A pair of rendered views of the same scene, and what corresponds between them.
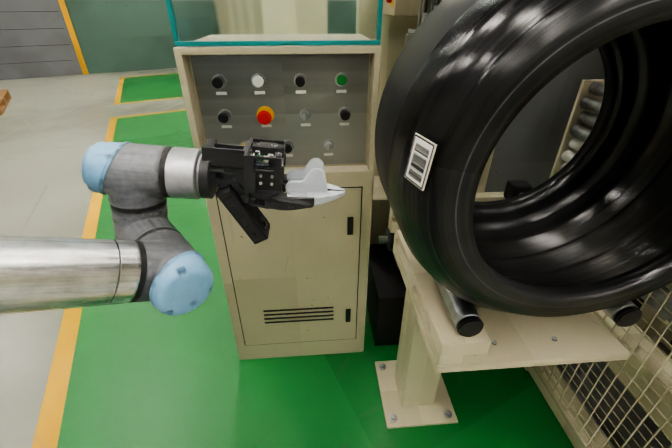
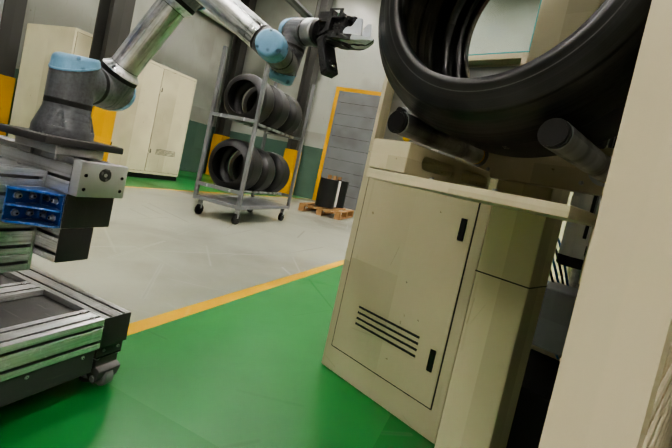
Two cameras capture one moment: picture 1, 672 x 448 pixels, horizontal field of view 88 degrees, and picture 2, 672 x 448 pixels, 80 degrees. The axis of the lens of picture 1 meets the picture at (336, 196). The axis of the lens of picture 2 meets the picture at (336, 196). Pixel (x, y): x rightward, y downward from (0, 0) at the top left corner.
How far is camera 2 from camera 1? 98 cm
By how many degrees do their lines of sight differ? 53
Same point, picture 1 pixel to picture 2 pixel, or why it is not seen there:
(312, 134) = not seen: hidden behind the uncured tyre
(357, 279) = (453, 308)
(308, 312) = (394, 330)
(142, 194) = (291, 34)
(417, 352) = (458, 386)
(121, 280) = (252, 24)
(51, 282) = (235, 8)
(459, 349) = (385, 146)
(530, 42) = not seen: outside the picture
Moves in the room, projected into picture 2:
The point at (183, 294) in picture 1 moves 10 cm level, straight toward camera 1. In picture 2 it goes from (266, 41) to (245, 24)
